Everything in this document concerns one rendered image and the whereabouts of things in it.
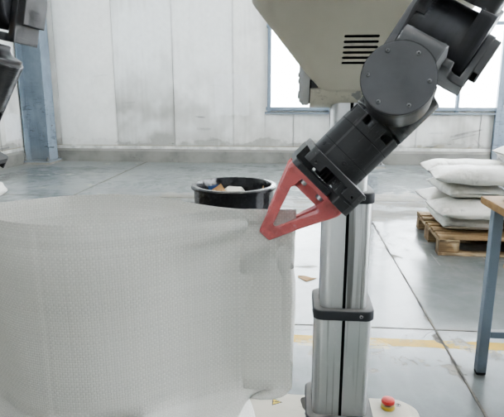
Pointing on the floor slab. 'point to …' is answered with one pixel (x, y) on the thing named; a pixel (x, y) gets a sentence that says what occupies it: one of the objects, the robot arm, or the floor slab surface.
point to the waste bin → (204, 188)
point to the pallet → (446, 237)
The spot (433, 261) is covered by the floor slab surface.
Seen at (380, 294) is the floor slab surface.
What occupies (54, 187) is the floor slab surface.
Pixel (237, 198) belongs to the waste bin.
